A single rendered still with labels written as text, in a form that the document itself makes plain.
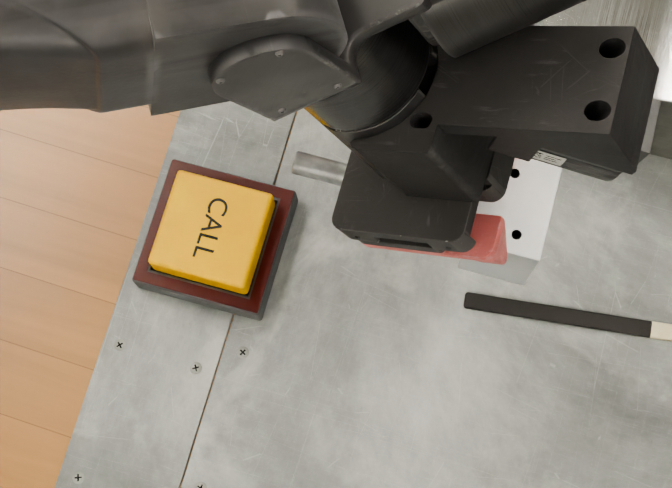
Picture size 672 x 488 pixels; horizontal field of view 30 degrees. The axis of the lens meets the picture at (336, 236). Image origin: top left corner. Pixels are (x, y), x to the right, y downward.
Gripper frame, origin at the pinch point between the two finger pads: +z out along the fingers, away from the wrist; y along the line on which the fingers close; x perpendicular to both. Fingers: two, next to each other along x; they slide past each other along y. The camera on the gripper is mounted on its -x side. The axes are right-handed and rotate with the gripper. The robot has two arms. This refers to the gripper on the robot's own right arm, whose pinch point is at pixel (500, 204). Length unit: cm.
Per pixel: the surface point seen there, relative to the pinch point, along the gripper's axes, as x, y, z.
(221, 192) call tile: 19.2, 0.1, 2.8
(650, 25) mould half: -2.2, 14.5, 8.3
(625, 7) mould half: -0.8, 15.2, 7.6
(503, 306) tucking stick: 4.9, -1.5, 13.8
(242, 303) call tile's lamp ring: 17.5, -5.7, 5.6
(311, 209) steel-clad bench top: 16.5, 1.4, 8.3
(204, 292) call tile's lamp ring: 19.6, -5.7, 4.5
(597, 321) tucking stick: -0.1, -1.0, 16.3
